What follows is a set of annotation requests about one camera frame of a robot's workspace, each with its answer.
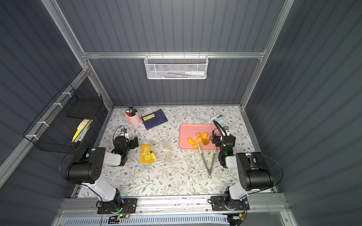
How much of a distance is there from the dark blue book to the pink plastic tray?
0.51 feet

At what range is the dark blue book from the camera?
1102 mm

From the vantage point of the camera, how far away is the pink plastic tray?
0.98 meters
